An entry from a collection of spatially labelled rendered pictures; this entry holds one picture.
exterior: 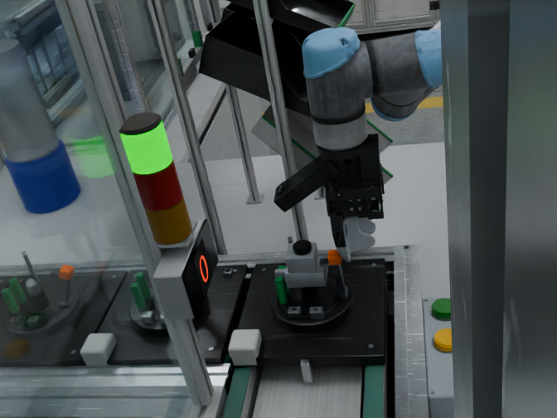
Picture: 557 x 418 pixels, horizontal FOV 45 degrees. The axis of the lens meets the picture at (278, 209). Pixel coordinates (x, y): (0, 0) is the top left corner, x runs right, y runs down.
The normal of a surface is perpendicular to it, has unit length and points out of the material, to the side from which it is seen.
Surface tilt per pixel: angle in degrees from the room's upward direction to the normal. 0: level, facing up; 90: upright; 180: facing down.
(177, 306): 90
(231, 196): 0
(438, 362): 0
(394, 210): 0
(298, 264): 90
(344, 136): 90
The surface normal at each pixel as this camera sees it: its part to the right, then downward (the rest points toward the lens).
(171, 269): -0.16, -0.83
